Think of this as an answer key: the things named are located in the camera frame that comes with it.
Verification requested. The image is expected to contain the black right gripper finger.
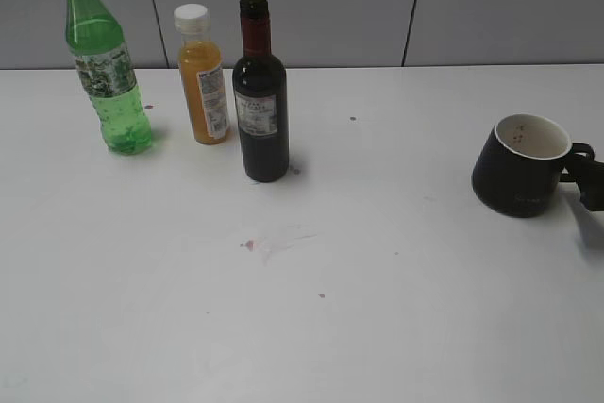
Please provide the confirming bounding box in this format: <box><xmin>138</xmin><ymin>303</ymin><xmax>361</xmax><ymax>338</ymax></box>
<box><xmin>564</xmin><ymin>155</ymin><xmax>604</xmax><ymax>211</ymax></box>

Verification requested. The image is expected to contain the black mug white inside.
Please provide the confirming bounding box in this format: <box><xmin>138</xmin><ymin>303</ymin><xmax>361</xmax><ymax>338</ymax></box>
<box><xmin>471</xmin><ymin>113</ymin><xmax>597</xmax><ymax>218</ymax></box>

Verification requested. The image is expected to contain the dark red wine bottle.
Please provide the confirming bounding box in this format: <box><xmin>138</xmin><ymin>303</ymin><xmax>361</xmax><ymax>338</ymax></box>
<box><xmin>232</xmin><ymin>0</ymin><xmax>289</xmax><ymax>183</ymax></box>

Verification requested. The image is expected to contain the orange juice bottle white cap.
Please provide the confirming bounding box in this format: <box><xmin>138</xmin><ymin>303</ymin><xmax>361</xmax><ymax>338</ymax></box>
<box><xmin>174</xmin><ymin>4</ymin><xmax>229</xmax><ymax>145</ymax></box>

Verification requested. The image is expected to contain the green plastic soda bottle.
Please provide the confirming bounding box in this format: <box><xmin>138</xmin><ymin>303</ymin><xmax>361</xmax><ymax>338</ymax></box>
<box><xmin>65</xmin><ymin>0</ymin><xmax>153</xmax><ymax>155</ymax></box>

